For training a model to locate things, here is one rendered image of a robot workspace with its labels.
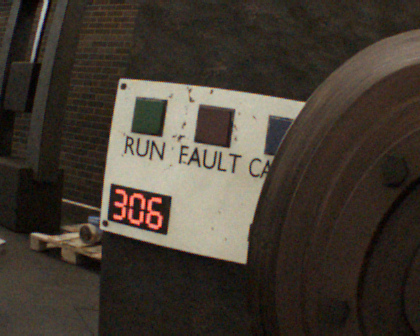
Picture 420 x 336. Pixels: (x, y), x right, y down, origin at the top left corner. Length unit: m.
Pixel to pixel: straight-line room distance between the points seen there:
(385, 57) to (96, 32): 7.55
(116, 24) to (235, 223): 7.22
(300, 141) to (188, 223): 0.23
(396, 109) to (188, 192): 0.33
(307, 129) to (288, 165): 0.04
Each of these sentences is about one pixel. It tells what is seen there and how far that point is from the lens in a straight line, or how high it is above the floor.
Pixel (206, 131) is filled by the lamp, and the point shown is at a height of 1.19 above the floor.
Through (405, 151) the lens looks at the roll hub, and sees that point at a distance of 0.56.
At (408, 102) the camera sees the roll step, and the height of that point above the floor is 1.26.
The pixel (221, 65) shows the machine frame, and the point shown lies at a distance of 0.87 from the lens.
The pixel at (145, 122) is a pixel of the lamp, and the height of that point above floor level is 1.19.
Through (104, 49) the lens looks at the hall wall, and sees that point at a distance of 8.04.
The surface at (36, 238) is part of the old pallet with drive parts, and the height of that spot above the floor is 0.10.
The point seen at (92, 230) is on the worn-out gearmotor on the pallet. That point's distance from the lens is 5.26.
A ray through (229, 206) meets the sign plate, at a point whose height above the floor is 1.12.
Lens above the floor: 1.22
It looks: 5 degrees down
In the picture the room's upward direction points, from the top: 8 degrees clockwise
